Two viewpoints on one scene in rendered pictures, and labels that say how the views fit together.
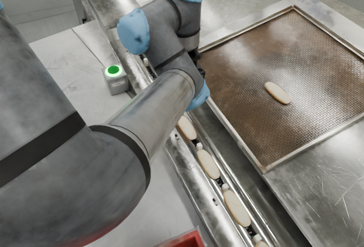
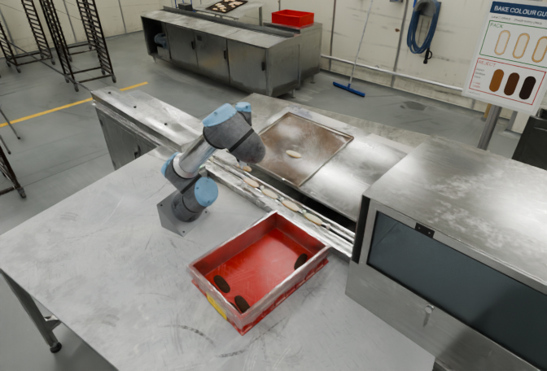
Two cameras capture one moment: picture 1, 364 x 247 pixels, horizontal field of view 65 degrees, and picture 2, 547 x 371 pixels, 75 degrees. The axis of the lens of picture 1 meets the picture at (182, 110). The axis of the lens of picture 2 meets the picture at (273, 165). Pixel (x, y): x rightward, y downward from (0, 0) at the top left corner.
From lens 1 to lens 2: 1.11 m
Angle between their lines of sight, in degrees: 22
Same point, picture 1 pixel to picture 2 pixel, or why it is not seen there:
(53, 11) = (72, 163)
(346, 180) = (334, 179)
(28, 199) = (254, 137)
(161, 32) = not seen: hidden behind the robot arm
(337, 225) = (335, 195)
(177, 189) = (257, 210)
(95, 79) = not seen: hidden behind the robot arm
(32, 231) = (255, 144)
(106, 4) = (171, 132)
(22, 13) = (37, 171)
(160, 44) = not seen: hidden behind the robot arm
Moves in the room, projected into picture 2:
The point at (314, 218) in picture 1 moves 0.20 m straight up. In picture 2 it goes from (326, 196) to (329, 161)
